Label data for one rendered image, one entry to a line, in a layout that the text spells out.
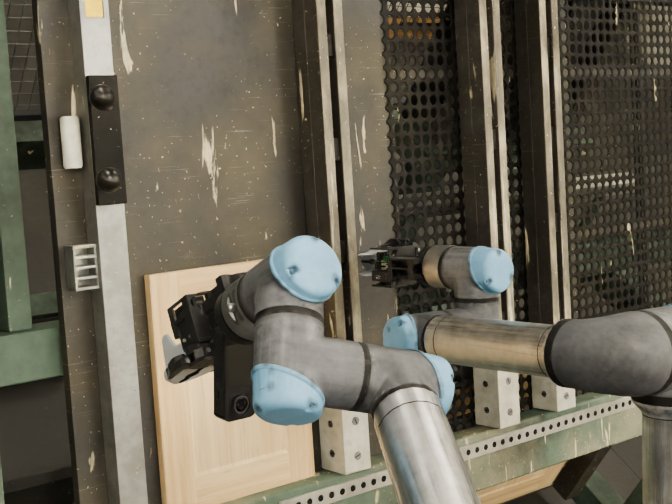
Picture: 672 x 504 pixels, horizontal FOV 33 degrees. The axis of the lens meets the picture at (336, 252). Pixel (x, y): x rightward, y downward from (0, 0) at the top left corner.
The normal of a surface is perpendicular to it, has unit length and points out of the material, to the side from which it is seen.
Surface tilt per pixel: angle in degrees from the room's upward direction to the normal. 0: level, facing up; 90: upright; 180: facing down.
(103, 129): 52
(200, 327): 28
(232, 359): 59
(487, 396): 90
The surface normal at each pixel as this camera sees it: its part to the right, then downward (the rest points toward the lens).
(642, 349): 0.00, -0.18
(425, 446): -0.10, -0.82
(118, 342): 0.63, 0.03
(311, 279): 0.54, -0.40
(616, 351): -0.28, -0.18
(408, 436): -0.44, -0.69
